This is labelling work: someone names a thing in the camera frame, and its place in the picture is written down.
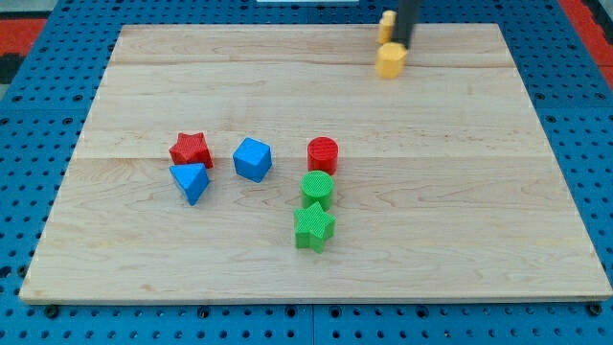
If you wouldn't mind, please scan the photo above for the green cylinder block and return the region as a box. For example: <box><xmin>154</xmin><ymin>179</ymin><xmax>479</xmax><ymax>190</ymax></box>
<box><xmin>301</xmin><ymin>171</ymin><xmax>334</xmax><ymax>211</ymax></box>

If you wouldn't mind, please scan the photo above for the black robot pusher stick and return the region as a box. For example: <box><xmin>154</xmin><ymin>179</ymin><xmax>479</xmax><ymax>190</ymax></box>
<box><xmin>392</xmin><ymin>0</ymin><xmax>422</xmax><ymax>49</ymax></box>

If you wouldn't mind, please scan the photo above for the green star block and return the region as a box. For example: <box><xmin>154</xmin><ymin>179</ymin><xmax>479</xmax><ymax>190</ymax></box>
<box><xmin>294</xmin><ymin>202</ymin><xmax>336</xmax><ymax>253</ymax></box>

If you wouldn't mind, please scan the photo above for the red star block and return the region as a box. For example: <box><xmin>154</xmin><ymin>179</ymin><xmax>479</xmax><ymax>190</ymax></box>
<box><xmin>169</xmin><ymin>132</ymin><xmax>214</xmax><ymax>169</ymax></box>

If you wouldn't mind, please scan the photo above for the red cylinder block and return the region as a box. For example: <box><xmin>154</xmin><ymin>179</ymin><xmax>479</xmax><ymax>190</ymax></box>
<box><xmin>307</xmin><ymin>136</ymin><xmax>339</xmax><ymax>175</ymax></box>

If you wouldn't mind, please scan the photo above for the yellow hexagon block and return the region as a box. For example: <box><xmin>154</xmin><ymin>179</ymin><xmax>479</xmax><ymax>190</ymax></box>
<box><xmin>375</xmin><ymin>42</ymin><xmax>408</xmax><ymax>79</ymax></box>

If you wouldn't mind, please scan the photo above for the wooden board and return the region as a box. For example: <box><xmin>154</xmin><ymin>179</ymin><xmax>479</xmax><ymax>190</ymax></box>
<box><xmin>19</xmin><ymin>24</ymin><xmax>612</xmax><ymax>305</ymax></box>

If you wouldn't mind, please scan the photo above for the blue triangular prism block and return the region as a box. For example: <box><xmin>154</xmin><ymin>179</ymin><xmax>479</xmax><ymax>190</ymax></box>
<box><xmin>170</xmin><ymin>163</ymin><xmax>210</xmax><ymax>206</ymax></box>

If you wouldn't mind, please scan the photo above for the yellow block behind stick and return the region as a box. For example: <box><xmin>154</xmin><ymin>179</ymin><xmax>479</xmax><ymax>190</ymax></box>
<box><xmin>376</xmin><ymin>10</ymin><xmax>397</xmax><ymax>45</ymax></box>

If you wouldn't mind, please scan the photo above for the blue cube block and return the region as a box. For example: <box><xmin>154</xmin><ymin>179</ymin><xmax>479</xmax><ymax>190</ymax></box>
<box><xmin>233</xmin><ymin>137</ymin><xmax>272</xmax><ymax>183</ymax></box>

